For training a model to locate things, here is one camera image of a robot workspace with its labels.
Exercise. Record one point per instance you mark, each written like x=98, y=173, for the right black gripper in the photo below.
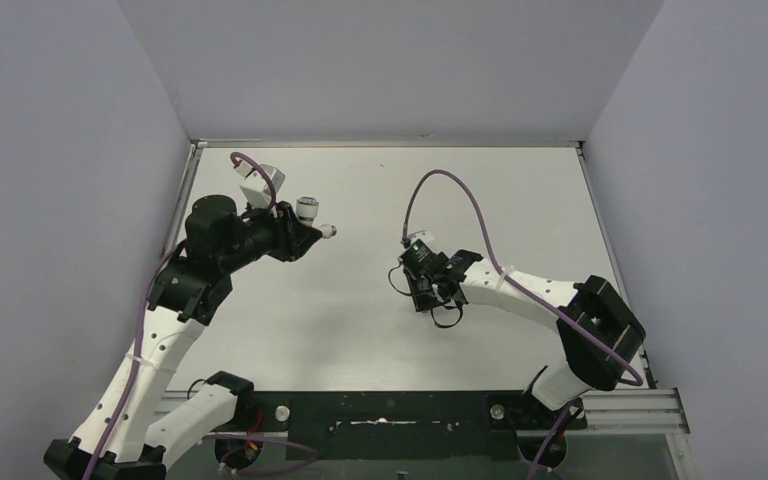
x=424, y=302

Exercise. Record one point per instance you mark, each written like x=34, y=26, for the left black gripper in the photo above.
x=294, y=234

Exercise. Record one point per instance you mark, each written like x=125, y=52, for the white faucet with chrome knob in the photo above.
x=307, y=209

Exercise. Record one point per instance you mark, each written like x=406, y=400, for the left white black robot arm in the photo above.
x=120, y=438

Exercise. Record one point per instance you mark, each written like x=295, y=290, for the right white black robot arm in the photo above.
x=598, y=332

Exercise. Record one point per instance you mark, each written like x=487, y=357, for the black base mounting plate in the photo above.
x=406, y=425

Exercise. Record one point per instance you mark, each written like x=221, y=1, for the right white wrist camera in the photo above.
x=421, y=235

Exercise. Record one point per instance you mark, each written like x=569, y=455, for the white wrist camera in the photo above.
x=258, y=186
x=421, y=235

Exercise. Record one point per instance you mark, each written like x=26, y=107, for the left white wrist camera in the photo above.
x=258, y=186

